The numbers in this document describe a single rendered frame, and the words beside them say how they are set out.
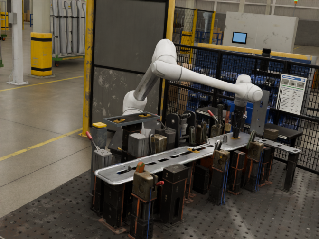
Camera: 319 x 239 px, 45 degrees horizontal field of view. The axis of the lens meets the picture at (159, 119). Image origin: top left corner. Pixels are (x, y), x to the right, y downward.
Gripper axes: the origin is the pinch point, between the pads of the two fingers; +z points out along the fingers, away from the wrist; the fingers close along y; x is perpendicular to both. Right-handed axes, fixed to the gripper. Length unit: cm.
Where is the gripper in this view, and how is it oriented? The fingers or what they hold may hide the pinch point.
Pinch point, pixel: (236, 132)
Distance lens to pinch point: 277.4
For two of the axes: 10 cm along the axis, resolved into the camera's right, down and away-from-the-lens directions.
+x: 7.0, -1.3, 7.0
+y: 7.1, 2.5, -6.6
